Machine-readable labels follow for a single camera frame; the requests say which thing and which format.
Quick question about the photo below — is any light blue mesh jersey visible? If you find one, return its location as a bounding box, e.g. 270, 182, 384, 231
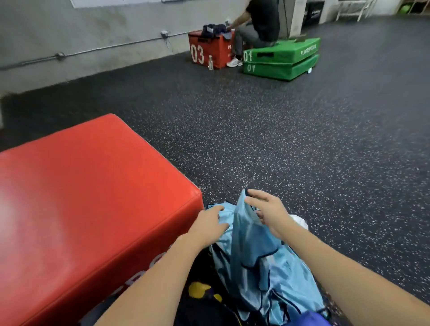
206, 189, 327, 326

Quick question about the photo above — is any person's left hand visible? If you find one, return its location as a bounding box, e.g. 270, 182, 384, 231
187, 205, 231, 250

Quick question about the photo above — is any dark clothes pile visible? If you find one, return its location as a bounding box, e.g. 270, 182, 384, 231
201, 24, 233, 39

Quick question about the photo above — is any person's right hand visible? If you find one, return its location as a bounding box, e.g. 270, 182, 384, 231
244, 189, 297, 240

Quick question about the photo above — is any grey wall conduit pipe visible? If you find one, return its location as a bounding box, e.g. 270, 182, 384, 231
0, 32, 192, 71

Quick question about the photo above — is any large red padded box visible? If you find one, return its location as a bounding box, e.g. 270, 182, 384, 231
0, 114, 204, 326

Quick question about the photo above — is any white metal frame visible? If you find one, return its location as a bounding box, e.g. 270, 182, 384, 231
336, 0, 377, 22

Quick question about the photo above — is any thick green padded box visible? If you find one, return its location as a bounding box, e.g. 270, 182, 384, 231
243, 38, 321, 64

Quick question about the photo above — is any person's right forearm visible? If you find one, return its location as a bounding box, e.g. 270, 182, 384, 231
280, 220, 430, 326

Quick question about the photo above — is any purple cloth item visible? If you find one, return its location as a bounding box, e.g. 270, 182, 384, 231
292, 310, 332, 326

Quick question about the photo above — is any thin green padded box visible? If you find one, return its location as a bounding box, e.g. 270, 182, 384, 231
243, 54, 320, 81

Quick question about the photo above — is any dark garment with yellow patch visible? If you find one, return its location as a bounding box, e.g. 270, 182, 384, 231
174, 248, 257, 326

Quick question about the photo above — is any black box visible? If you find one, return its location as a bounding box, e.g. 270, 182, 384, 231
303, 1, 325, 26

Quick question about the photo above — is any small red numbered box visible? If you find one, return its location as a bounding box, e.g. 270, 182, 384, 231
188, 30, 236, 70

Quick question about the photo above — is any person's left forearm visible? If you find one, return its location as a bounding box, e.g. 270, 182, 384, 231
95, 232, 215, 326

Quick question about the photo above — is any white rounded item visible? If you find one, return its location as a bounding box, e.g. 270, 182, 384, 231
289, 214, 309, 231

